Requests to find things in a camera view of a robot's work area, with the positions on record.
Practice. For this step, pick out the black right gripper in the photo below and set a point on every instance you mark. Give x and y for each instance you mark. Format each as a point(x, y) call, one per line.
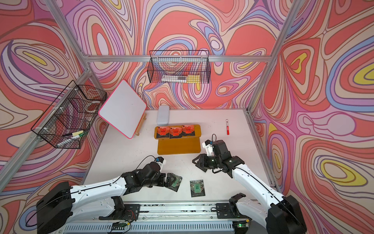
point(202, 163)

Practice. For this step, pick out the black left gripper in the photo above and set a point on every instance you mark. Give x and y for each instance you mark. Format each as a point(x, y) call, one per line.
point(163, 183)

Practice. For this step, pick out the green tea bag small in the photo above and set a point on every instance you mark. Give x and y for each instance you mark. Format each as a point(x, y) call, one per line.
point(173, 181)

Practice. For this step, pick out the green tea bag large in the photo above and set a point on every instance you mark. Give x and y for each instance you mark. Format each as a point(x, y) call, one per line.
point(197, 188)

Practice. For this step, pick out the red tea bag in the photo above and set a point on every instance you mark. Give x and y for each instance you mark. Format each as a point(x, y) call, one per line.
point(175, 132)
point(188, 130)
point(162, 132)

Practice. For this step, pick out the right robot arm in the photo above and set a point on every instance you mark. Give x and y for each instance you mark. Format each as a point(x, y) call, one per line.
point(274, 211)

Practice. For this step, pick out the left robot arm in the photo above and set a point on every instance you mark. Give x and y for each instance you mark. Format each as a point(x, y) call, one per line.
point(66, 203)

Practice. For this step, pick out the yellow wooden two-tier shelf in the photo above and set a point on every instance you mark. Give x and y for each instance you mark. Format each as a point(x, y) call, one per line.
point(183, 145)

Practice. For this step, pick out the red whiteboard marker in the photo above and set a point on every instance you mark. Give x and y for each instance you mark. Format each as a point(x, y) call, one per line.
point(227, 127)

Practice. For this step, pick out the white plastic box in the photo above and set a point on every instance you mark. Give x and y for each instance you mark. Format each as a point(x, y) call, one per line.
point(163, 115)

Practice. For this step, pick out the wooden whiteboard stand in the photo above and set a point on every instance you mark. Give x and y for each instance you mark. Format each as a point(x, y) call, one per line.
point(142, 120)

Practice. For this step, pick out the pink-framed whiteboard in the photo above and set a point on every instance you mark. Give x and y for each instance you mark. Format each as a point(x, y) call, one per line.
point(123, 110)

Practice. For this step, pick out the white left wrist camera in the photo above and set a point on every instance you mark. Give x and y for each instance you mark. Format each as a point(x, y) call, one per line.
point(160, 161)

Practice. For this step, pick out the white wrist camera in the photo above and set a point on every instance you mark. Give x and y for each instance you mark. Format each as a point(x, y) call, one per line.
point(207, 145)
point(160, 161)

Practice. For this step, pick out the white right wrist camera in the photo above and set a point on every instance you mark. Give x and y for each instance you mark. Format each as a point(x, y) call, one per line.
point(207, 145)

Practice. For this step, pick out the black wire basket back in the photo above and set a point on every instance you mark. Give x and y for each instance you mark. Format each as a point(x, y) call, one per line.
point(179, 66)

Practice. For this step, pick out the black wire basket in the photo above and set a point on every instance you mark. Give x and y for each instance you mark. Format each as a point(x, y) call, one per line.
point(72, 117)
point(179, 66)

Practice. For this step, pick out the black wire basket left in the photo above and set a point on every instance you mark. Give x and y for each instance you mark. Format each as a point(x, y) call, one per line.
point(72, 117)

